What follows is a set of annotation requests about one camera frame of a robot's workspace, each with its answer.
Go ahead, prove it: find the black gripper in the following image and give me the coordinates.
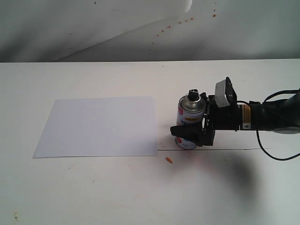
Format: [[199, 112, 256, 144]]
[[170, 92, 241, 147]]

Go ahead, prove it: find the white dotted spray paint can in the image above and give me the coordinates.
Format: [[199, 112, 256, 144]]
[[175, 89, 206, 150]]

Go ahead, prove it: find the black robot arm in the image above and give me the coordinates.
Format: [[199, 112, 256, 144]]
[[170, 90, 300, 146]]

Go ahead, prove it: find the small orange scrap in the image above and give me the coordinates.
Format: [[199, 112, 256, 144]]
[[165, 157, 173, 164]]

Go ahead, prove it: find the white paper sheet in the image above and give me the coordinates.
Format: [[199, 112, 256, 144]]
[[33, 96, 158, 158]]

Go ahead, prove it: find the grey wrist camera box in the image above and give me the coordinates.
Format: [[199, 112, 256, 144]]
[[215, 77, 237, 108]]

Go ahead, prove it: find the black camera cable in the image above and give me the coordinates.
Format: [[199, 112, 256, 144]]
[[236, 89, 300, 161]]

